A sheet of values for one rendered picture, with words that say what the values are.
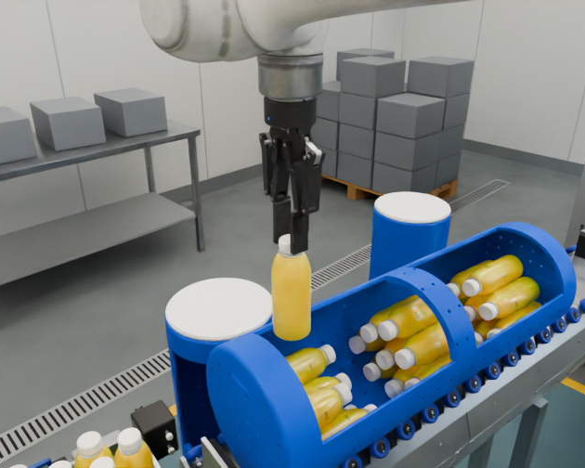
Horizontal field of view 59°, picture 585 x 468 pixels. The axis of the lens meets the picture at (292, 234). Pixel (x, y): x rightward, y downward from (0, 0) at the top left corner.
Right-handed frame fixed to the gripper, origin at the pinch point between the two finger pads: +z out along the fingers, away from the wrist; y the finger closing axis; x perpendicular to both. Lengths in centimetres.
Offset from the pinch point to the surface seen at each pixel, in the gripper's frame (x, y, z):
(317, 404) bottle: -0.9, -6.6, 32.1
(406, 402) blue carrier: -15.8, -14.2, 34.4
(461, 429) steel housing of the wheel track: -39, -13, 57
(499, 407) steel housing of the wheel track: -53, -13, 58
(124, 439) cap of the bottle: 28.0, 10.4, 36.7
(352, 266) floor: -179, 169, 142
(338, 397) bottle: -5.7, -6.9, 33.1
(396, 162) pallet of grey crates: -268, 216, 97
